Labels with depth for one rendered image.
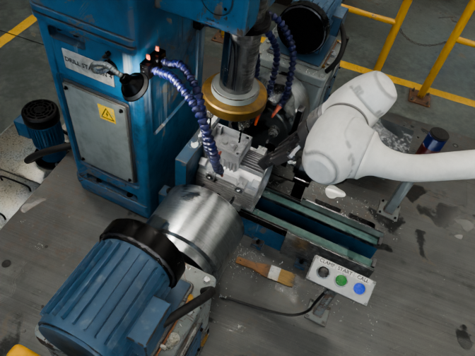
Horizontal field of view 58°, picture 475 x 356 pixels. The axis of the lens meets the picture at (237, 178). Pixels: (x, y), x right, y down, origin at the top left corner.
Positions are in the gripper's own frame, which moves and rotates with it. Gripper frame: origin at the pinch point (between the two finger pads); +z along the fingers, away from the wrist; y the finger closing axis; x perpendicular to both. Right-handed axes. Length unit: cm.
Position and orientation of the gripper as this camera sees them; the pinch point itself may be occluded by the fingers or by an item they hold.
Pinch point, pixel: (268, 160)
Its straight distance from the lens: 120.5
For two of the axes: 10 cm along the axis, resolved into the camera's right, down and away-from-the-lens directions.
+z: -5.5, 3.5, 7.6
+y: -4.3, 6.6, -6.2
